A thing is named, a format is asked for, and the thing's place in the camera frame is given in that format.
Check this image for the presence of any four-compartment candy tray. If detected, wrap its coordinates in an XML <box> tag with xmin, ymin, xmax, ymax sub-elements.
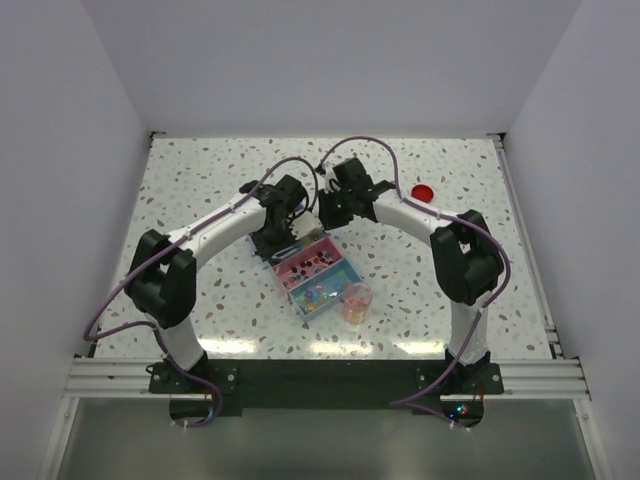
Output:
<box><xmin>261</xmin><ymin>231</ymin><xmax>361</xmax><ymax>321</ymax></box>

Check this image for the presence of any clear plastic jar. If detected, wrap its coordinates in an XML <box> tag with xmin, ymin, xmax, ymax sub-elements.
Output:
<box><xmin>343</xmin><ymin>282</ymin><xmax>373</xmax><ymax>325</ymax></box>

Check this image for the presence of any metal candy scoop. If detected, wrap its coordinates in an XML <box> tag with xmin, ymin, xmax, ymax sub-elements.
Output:
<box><xmin>272</xmin><ymin>245</ymin><xmax>303</xmax><ymax>261</ymax></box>

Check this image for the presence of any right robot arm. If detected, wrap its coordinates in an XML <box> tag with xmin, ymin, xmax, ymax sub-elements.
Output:
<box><xmin>316</xmin><ymin>158</ymin><xmax>511</xmax><ymax>393</ymax></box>

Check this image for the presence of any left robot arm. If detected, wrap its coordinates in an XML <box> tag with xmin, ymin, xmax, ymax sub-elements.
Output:
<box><xmin>124</xmin><ymin>175</ymin><xmax>308</xmax><ymax>392</ymax></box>

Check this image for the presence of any star candies pile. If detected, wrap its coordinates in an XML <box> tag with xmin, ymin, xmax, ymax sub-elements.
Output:
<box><xmin>292</xmin><ymin>277</ymin><xmax>352</xmax><ymax>317</ymax></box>

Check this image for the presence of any red jar lid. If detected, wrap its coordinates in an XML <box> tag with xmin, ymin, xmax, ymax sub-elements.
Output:
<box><xmin>411</xmin><ymin>184</ymin><xmax>435</xmax><ymax>203</ymax></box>

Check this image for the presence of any lollipops pile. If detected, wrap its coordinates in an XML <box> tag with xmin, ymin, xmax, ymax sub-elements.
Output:
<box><xmin>277</xmin><ymin>250</ymin><xmax>342</xmax><ymax>285</ymax></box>

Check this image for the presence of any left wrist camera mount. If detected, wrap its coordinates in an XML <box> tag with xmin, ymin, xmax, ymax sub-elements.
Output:
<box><xmin>291</xmin><ymin>211</ymin><xmax>323</xmax><ymax>238</ymax></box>

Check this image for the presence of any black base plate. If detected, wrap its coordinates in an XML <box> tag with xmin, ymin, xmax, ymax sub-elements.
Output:
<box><xmin>148</xmin><ymin>357</ymin><xmax>504</xmax><ymax>419</ymax></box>

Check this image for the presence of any aluminium frame rail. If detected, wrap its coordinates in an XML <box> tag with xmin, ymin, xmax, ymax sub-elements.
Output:
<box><xmin>62</xmin><ymin>132</ymin><xmax>591</xmax><ymax>401</ymax></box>

